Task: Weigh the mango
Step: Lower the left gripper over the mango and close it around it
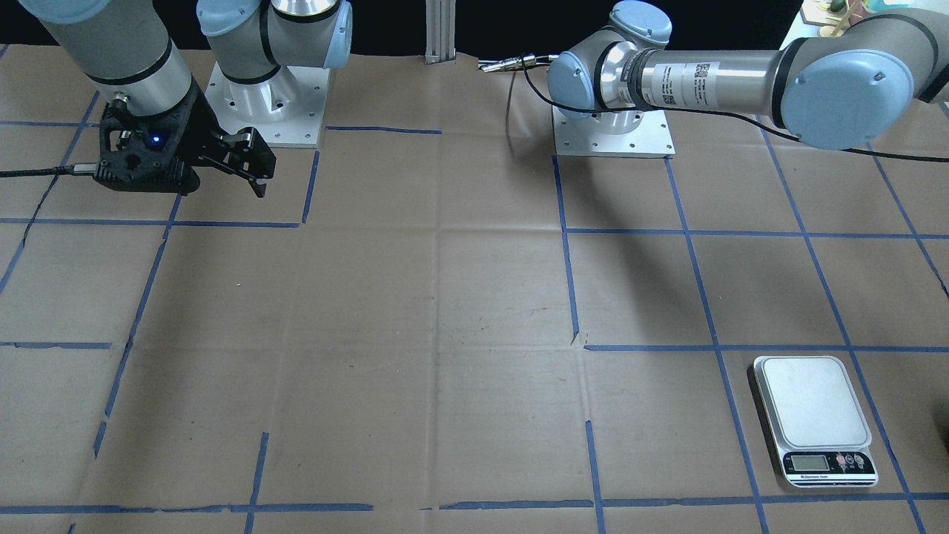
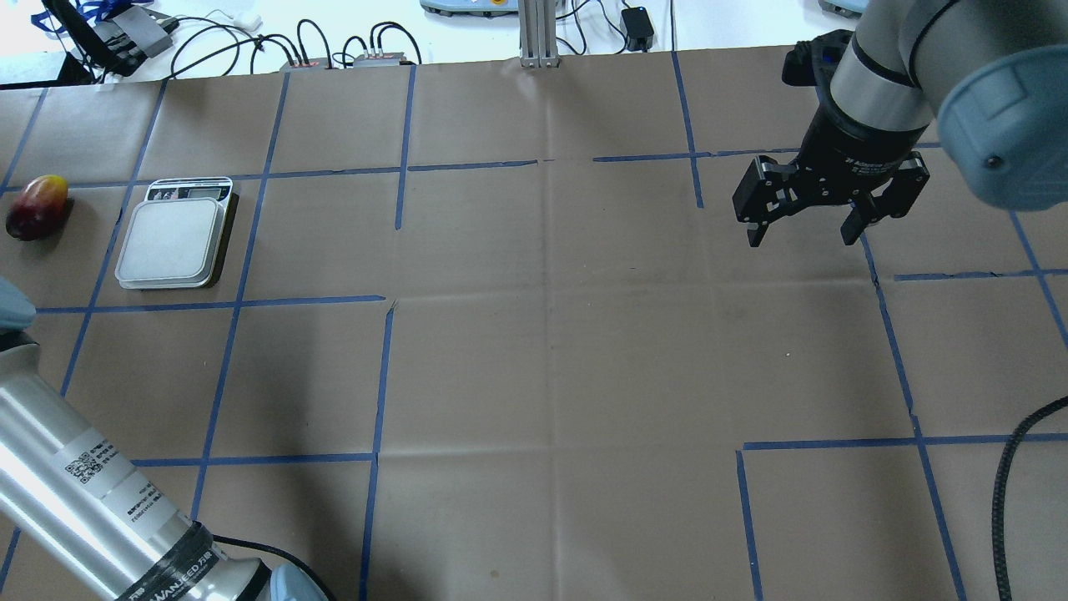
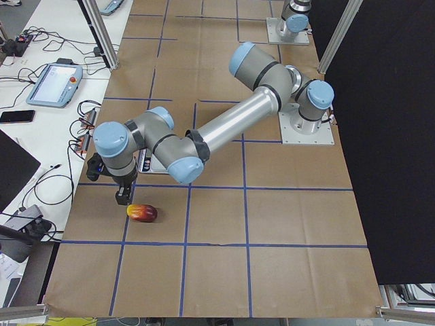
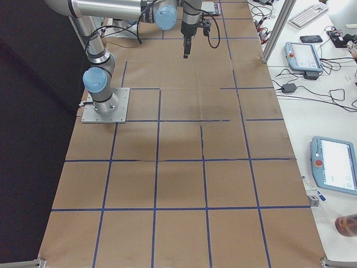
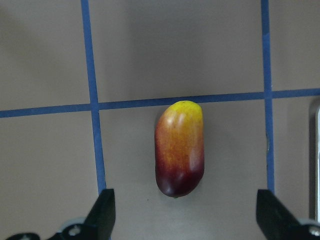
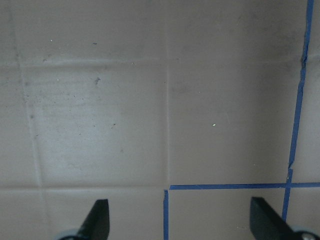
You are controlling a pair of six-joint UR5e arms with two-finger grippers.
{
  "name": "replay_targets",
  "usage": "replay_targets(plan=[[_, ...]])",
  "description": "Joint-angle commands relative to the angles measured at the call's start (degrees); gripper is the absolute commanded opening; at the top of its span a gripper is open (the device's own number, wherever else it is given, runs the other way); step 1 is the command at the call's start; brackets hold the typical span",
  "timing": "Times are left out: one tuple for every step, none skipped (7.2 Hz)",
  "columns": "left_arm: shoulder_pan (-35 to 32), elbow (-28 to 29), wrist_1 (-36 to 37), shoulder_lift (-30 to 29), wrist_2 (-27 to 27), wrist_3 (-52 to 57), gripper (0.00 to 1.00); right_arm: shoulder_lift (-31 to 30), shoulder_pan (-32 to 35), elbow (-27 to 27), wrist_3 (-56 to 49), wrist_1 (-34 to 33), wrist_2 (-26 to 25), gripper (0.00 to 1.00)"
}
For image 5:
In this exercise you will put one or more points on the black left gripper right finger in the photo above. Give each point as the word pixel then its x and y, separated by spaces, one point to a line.
pixel 277 223

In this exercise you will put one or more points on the silver electronic kitchen scale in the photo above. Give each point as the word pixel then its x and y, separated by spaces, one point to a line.
pixel 314 175

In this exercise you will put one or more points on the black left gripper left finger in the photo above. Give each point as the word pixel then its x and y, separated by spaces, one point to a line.
pixel 99 223

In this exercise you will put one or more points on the red yellow mango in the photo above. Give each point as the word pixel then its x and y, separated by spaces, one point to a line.
pixel 179 149

